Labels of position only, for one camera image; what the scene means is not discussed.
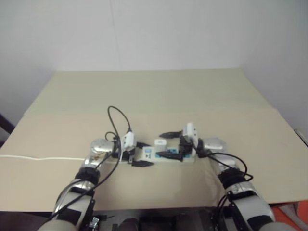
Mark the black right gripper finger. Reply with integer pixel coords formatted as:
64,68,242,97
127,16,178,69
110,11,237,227
158,130,182,139
155,151,183,162

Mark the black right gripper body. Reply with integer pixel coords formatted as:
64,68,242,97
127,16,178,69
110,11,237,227
178,135,196,160

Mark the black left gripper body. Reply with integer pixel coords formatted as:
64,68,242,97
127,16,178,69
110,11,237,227
123,141,140,167

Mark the white power strip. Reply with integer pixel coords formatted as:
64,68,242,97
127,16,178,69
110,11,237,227
133,143,196,165

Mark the tan cardboard sheet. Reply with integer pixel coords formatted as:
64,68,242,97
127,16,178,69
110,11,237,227
0,107,308,214

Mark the orange object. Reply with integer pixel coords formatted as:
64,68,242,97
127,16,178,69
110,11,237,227
273,200,308,231

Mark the dark brown furniture piece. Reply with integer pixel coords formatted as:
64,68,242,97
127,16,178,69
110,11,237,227
0,112,15,148

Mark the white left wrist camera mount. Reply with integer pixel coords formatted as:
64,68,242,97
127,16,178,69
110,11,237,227
121,130,138,153

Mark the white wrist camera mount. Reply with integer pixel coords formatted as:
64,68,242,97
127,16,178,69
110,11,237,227
180,123,199,145
121,130,138,153

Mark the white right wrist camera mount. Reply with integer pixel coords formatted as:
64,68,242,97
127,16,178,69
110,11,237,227
180,123,199,145

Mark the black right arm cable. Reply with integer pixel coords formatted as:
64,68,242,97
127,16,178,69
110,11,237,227
196,138,255,231

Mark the white power strip cord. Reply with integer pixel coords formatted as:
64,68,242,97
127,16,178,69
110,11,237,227
0,154,132,165

